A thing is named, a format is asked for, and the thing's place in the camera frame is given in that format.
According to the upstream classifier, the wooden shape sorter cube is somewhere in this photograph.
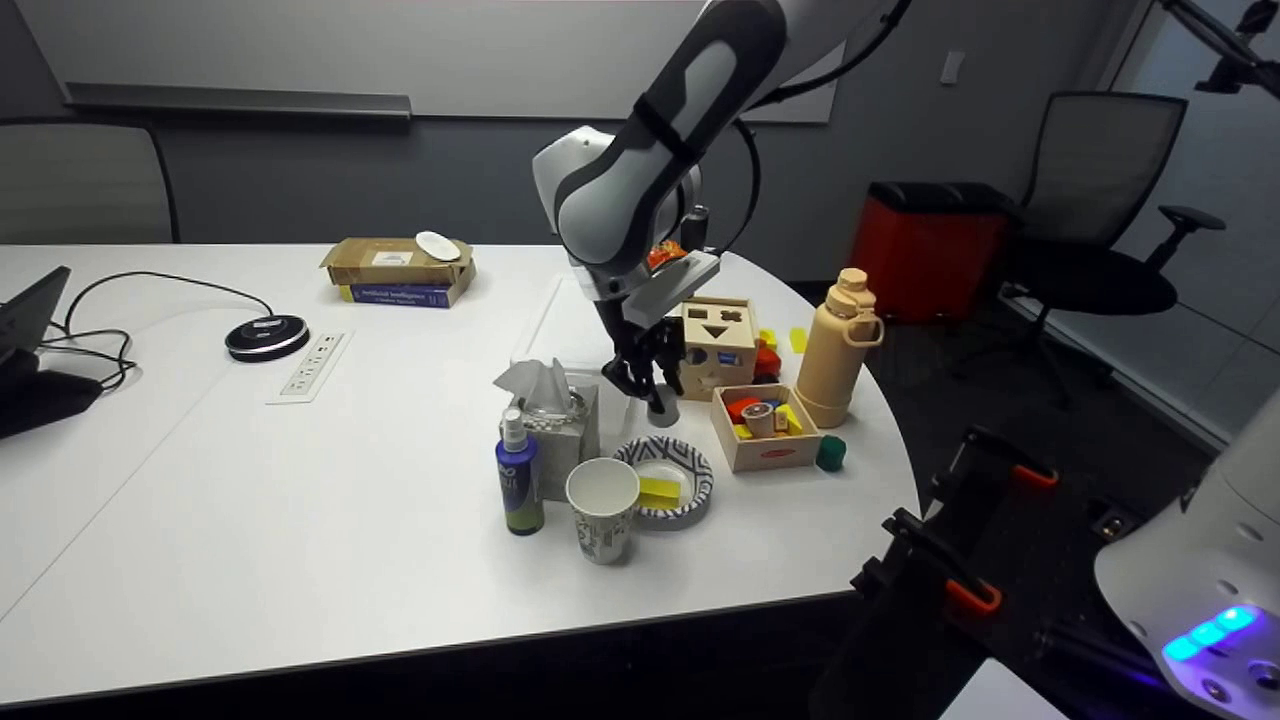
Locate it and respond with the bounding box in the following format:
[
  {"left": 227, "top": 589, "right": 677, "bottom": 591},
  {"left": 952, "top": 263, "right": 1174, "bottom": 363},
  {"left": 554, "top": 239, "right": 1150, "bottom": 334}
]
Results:
[{"left": 667, "top": 292, "right": 764, "bottom": 402}]

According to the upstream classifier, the black clamp orange handle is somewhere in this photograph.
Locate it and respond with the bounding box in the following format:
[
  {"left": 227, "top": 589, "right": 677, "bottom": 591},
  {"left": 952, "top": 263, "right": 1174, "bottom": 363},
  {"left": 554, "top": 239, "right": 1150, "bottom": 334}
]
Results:
[
  {"left": 933, "top": 423, "right": 1070, "bottom": 535},
  {"left": 811, "top": 504, "right": 1013, "bottom": 720}
]

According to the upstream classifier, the patterned paper cup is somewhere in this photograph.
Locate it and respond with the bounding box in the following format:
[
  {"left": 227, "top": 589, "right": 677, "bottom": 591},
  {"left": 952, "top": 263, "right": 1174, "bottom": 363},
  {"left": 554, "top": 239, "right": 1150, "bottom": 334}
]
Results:
[{"left": 559, "top": 453, "right": 645, "bottom": 568}]

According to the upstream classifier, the grey tissue box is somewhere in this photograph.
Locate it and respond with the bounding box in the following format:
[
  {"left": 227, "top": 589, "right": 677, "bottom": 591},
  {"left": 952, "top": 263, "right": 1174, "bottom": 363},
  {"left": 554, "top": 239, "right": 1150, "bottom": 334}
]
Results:
[{"left": 486, "top": 353, "right": 640, "bottom": 504}]

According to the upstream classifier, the red angular block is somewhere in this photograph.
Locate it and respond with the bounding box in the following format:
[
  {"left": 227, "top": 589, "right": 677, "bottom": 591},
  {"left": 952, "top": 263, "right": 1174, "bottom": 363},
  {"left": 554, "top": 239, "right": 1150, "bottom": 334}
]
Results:
[{"left": 753, "top": 327, "right": 783, "bottom": 387}]

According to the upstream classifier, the white computer mouse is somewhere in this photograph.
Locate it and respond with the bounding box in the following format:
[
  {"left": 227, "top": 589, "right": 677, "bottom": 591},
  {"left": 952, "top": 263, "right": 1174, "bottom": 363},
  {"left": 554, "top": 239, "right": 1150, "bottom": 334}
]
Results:
[{"left": 412, "top": 227, "right": 468, "bottom": 267}]

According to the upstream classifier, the orange block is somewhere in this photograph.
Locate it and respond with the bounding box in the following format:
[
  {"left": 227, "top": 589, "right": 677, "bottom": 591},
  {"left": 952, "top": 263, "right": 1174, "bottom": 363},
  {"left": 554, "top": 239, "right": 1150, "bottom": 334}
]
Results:
[{"left": 725, "top": 387, "right": 789, "bottom": 421}]

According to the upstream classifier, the grey whiteboard tray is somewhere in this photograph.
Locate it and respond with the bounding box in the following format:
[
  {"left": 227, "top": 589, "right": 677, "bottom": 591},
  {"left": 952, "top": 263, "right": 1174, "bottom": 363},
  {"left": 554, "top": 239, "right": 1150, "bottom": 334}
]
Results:
[{"left": 64, "top": 79, "right": 416, "bottom": 123}]

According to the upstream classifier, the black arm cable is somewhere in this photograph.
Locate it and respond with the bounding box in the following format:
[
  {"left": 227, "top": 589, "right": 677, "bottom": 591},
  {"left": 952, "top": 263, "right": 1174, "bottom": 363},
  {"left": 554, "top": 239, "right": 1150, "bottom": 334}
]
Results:
[{"left": 690, "top": 0, "right": 926, "bottom": 259}]

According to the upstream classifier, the whiteboard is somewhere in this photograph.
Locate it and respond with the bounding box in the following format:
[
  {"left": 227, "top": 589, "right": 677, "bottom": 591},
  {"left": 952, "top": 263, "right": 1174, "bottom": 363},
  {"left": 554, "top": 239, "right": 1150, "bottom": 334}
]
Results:
[{"left": 10, "top": 0, "right": 872, "bottom": 127}]

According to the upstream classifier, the white side panel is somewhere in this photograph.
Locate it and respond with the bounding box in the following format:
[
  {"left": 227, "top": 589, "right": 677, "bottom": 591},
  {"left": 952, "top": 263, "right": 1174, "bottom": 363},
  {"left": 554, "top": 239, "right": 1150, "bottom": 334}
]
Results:
[{"left": 936, "top": 652, "right": 1070, "bottom": 720}]

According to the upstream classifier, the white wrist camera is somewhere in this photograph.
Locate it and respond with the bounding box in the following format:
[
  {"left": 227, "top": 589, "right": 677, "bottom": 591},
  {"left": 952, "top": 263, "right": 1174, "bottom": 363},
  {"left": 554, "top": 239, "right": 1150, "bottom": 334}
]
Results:
[{"left": 618, "top": 244, "right": 725, "bottom": 332}]

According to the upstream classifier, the yellow block with hole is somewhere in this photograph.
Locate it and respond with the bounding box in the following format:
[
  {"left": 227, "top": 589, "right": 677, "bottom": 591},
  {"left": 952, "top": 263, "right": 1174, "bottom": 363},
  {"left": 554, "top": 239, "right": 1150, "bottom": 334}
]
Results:
[{"left": 630, "top": 468, "right": 682, "bottom": 511}]

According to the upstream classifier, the wooden tray box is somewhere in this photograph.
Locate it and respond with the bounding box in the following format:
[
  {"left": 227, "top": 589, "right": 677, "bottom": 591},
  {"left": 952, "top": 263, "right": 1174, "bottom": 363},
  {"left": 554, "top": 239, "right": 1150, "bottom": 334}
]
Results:
[{"left": 703, "top": 378, "right": 822, "bottom": 477}]

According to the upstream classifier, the blue spray bottle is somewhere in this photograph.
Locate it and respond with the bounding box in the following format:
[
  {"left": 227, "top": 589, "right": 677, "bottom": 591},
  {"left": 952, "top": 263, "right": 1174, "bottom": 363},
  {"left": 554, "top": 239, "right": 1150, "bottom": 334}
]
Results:
[{"left": 492, "top": 402, "right": 547, "bottom": 541}]

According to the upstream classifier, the white power strip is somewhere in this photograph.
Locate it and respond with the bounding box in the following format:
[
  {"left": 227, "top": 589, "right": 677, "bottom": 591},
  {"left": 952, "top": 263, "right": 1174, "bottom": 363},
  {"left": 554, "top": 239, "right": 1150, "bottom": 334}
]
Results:
[{"left": 261, "top": 327, "right": 349, "bottom": 413}]

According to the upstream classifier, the tan wooden ring piece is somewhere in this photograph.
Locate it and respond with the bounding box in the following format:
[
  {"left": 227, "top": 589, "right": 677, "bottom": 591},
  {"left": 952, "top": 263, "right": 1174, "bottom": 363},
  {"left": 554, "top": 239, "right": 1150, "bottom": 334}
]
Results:
[{"left": 734, "top": 402, "right": 789, "bottom": 445}]

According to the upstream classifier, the black desk cable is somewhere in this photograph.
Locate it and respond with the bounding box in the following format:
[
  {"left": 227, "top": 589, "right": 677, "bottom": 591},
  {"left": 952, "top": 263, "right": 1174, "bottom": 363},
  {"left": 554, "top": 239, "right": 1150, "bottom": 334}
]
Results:
[{"left": 36, "top": 267, "right": 278, "bottom": 393}]

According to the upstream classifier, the black round puck speaker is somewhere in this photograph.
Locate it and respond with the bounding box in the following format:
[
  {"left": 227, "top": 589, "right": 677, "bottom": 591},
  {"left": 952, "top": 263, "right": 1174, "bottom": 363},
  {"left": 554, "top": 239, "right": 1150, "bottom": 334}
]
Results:
[{"left": 219, "top": 309, "right": 315, "bottom": 363}]

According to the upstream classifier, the black office chair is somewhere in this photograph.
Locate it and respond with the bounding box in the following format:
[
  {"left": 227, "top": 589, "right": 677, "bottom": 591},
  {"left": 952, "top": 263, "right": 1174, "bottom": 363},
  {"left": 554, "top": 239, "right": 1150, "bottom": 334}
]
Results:
[{"left": 997, "top": 88, "right": 1230, "bottom": 413}]

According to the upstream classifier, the tan water bottle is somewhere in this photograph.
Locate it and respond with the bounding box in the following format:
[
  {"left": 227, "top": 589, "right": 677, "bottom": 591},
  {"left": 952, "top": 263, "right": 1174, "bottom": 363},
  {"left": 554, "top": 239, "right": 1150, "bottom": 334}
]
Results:
[{"left": 793, "top": 263, "right": 888, "bottom": 431}]

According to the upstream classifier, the blue book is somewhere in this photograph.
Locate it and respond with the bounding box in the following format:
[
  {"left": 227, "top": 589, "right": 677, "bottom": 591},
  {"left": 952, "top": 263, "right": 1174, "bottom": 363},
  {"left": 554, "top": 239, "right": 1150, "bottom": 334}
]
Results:
[{"left": 344, "top": 279, "right": 458, "bottom": 311}]

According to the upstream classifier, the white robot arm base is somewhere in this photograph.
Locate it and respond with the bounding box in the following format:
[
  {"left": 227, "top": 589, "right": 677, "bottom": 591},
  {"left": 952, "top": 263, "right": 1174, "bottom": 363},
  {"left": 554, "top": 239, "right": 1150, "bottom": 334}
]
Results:
[{"left": 1088, "top": 387, "right": 1280, "bottom": 720}]

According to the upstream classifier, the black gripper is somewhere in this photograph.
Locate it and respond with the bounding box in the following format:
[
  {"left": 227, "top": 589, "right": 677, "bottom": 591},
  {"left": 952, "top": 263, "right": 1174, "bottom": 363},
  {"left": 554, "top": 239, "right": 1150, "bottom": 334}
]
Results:
[{"left": 587, "top": 271, "right": 698, "bottom": 426}]

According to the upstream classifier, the black overhead mount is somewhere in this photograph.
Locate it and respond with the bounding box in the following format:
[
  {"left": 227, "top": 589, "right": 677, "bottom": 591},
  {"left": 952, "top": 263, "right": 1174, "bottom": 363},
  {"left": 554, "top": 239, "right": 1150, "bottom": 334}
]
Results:
[{"left": 1157, "top": 0, "right": 1280, "bottom": 101}]

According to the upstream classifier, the red bin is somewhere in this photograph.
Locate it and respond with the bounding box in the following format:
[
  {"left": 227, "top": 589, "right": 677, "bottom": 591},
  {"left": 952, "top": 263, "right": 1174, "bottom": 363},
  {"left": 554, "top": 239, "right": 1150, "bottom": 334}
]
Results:
[{"left": 849, "top": 179, "right": 1021, "bottom": 327}]

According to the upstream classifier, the striped round plate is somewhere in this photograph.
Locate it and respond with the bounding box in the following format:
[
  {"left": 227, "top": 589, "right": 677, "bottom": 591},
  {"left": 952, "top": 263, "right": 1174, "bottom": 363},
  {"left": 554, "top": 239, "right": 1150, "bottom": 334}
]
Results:
[{"left": 616, "top": 431, "right": 719, "bottom": 530}]

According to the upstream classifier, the grey mesh chair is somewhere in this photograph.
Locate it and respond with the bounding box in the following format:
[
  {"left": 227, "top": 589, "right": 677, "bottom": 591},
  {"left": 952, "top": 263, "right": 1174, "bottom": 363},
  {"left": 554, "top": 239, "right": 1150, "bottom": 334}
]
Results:
[{"left": 0, "top": 120, "right": 181, "bottom": 246}]

